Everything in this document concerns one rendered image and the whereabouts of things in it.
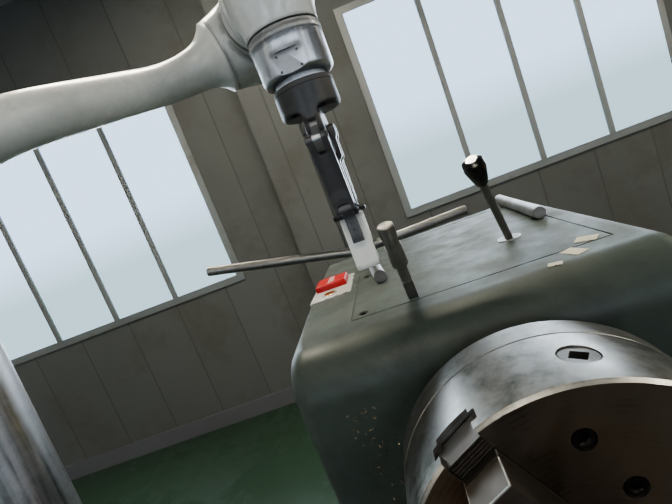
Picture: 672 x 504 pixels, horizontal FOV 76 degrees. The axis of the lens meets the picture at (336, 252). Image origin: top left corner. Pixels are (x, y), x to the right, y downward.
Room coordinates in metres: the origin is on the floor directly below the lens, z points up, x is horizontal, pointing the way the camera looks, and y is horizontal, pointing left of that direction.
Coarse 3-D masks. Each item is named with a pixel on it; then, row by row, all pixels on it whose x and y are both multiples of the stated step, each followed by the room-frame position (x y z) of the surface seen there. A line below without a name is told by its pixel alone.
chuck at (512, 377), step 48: (576, 336) 0.36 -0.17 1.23; (480, 384) 0.35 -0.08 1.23; (528, 384) 0.31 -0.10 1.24; (576, 384) 0.29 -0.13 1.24; (624, 384) 0.28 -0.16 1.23; (432, 432) 0.35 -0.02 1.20; (480, 432) 0.30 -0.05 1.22; (528, 432) 0.29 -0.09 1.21; (576, 432) 0.29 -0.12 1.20; (624, 432) 0.28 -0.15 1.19; (432, 480) 0.31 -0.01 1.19; (576, 480) 0.29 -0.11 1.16; (624, 480) 0.29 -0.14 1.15
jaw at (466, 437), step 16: (464, 432) 0.32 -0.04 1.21; (448, 448) 0.32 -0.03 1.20; (464, 448) 0.31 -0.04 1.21; (480, 448) 0.30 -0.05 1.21; (496, 448) 0.30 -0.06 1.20; (448, 464) 0.31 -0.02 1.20; (464, 464) 0.30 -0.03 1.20; (480, 464) 0.30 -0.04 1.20; (496, 464) 0.28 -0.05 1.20; (512, 464) 0.29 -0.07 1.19; (464, 480) 0.30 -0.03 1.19; (480, 480) 0.29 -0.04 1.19; (496, 480) 0.27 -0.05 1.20; (512, 480) 0.27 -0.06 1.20; (528, 480) 0.28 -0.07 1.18; (480, 496) 0.28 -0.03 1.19; (496, 496) 0.26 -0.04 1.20; (512, 496) 0.26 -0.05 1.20; (528, 496) 0.26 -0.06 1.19; (544, 496) 0.28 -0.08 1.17; (560, 496) 0.29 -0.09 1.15
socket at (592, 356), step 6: (570, 348) 0.34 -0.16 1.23; (576, 348) 0.34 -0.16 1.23; (582, 348) 0.34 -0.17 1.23; (558, 354) 0.34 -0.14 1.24; (564, 354) 0.33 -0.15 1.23; (570, 354) 0.34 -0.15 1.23; (576, 354) 0.34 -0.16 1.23; (582, 354) 0.33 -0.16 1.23; (588, 354) 0.33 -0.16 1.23; (594, 354) 0.33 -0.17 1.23; (564, 360) 0.32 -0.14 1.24; (570, 360) 0.32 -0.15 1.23; (576, 360) 0.32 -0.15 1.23; (582, 360) 0.32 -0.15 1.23; (588, 360) 0.32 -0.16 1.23; (594, 360) 0.32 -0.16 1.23
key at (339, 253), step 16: (464, 208) 0.51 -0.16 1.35; (416, 224) 0.53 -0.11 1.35; (432, 224) 0.52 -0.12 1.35; (288, 256) 0.55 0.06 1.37; (304, 256) 0.54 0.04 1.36; (320, 256) 0.54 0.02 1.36; (336, 256) 0.54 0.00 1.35; (352, 256) 0.54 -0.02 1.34; (208, 272) 0.55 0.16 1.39; (224, 272) 0.55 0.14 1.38
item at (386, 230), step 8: (384, 224) 0.53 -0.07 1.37; (392, 224) 0.52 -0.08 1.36; (384, 232) 0.52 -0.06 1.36; (392, 232) 0.52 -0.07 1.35; (384, 240) 0.53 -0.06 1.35; (392, 240) 0.52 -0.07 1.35; (384, 248) 0.54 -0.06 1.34; (392, 248) 0.53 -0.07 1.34; (400, 248) 0.53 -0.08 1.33; (392, 256) 0.53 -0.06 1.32; (400, 256) 0.53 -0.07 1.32; (392, 264) 0.54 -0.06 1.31; (400, 264) 0.53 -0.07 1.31; (400, 272) 0.54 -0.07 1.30; (408, 272) 0.55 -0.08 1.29; (408, 280) 0.55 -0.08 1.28; (408, 288) 0.55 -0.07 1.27; (408, 296) 0.56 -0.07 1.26; (416, 296) 0.56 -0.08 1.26
